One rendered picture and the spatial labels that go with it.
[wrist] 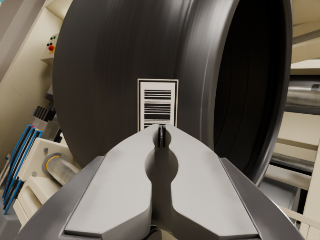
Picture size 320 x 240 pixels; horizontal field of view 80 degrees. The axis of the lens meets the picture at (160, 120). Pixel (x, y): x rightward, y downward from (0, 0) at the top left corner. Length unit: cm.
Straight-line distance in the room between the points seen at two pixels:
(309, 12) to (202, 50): 71
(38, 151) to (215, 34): 45
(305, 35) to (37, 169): 92
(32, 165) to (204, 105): 43
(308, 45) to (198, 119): 70
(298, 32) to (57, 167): 88
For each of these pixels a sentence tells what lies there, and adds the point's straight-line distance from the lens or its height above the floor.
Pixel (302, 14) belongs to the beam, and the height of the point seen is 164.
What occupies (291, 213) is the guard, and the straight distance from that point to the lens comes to 70.
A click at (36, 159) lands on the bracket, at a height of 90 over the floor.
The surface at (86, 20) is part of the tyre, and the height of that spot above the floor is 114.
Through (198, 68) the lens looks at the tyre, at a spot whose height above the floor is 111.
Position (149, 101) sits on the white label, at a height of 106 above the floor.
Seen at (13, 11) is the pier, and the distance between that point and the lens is 461.
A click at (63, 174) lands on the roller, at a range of 47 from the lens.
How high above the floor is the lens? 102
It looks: 9 degrees up
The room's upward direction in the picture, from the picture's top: 21 degrees clockwise
